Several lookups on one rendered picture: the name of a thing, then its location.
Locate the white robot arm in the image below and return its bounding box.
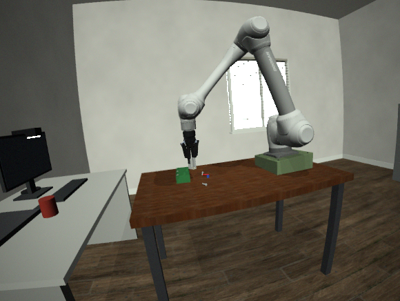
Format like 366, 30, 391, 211
178, 16, 314, 159

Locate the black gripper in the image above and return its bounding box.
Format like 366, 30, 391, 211
180, 130, 199, 169

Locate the green rack of bins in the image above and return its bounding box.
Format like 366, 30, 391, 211
176, 167, 190, 184

